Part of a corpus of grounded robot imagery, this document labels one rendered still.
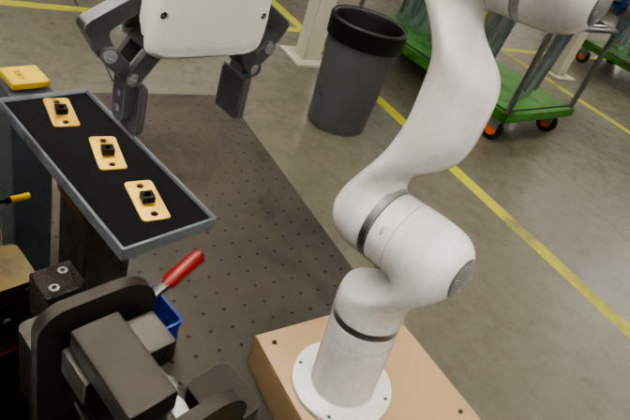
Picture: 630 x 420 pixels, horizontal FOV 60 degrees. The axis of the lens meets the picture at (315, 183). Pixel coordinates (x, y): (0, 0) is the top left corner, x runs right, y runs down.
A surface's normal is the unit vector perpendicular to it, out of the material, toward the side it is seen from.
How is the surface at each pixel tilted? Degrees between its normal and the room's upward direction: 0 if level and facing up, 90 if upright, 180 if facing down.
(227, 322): 0
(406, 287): 92
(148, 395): 0
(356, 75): 93
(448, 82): 82
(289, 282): 0
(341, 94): 93
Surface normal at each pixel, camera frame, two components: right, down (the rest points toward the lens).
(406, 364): 0.21, -0.83
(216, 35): 0.63, 0.64
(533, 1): -0.75, 0.48
